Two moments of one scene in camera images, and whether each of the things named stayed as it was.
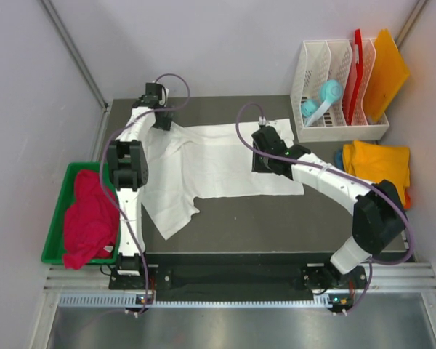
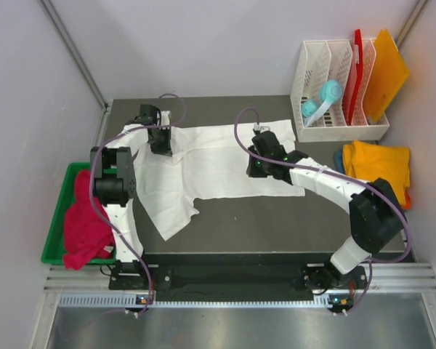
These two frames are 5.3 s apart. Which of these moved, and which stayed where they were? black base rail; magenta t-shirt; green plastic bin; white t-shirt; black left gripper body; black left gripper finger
Moved: black left gripper finger; black left gripper body
Stayed: green plastic bin; white t-shirt; black base rail; magenta t-shirt
